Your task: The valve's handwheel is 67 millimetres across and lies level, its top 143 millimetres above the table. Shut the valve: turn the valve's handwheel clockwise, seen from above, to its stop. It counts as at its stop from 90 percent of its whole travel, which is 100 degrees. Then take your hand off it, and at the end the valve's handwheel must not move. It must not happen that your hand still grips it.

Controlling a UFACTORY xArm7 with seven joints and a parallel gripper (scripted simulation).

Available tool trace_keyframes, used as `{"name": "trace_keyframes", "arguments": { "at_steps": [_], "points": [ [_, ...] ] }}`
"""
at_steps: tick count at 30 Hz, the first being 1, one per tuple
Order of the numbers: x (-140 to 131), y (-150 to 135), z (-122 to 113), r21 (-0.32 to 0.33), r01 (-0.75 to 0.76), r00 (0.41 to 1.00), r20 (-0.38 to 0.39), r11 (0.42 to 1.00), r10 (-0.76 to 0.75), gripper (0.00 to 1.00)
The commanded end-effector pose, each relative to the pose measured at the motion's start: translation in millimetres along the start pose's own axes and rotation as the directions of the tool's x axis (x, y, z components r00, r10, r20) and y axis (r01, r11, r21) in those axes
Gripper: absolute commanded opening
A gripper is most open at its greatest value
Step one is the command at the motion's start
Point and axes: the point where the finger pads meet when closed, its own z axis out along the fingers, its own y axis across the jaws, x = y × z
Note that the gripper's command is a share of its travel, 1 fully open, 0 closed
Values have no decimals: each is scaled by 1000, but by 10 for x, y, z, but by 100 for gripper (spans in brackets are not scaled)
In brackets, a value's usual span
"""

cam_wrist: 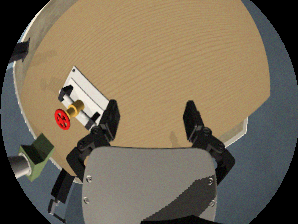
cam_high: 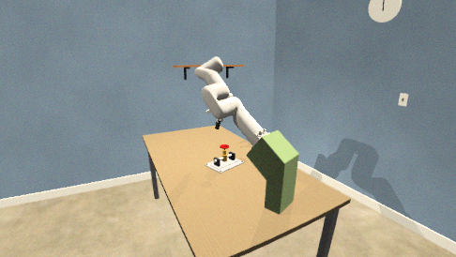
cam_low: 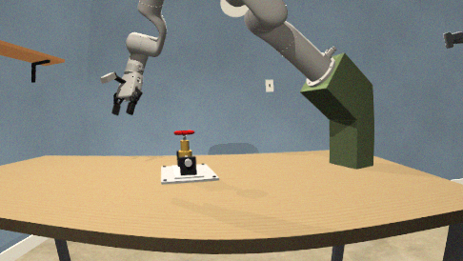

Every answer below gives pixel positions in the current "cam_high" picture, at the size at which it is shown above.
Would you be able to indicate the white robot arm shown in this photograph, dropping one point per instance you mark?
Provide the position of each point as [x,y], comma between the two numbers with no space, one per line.
[222,104]

